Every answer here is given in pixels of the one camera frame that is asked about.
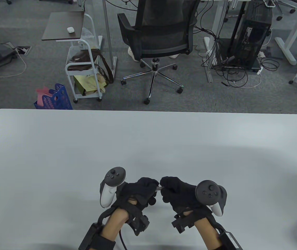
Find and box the pink paper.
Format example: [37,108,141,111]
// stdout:
[36,87,56,107]

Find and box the thin white cable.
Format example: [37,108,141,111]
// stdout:
[233,73,262,89]

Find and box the yellow-green paper bag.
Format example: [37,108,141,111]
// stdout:
[73,74,109,96]

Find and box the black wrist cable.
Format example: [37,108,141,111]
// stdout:
[119,230,128,250]

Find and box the person's left forearm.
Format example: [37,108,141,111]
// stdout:
[100,208,129,250]

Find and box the tangle of black cables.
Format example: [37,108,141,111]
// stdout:
[194,23,280,88]

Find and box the blue plastic basket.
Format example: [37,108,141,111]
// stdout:
[34,83,73,110]

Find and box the brown bag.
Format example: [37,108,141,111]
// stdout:
[68,48,114,84]

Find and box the person's left hand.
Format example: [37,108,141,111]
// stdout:
[116,177,160,211]

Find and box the black computer tower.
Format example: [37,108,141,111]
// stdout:
[223,0,272,70]

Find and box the person's right hand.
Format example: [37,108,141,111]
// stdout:
[160,176,207,214]

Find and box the white cart with brown top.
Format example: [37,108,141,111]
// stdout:
[41,11,104,104]

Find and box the white and black controller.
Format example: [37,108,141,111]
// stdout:
[100,167,126,208]
[195,180,227,217]

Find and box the black forearm pack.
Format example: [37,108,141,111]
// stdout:
[216,229,243,250]
[78,223,104,250]

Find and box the white floor cable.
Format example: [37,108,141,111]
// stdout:
[0,48,27,78]

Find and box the silver aluminium pole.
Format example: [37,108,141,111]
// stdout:
[103,0,118,80]

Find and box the clear plastic bag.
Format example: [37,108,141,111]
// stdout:
[82,27,96,48]

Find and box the black mesh office chair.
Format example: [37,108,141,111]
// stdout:
[117,0,201,105]

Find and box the person's right forearm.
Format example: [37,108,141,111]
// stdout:
[195,216,223,250]

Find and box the grey office chair base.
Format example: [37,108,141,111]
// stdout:
[263,0,297,21]

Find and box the white desk leg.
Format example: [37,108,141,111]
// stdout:
[204,0,228,83]
[275,16,297,65]

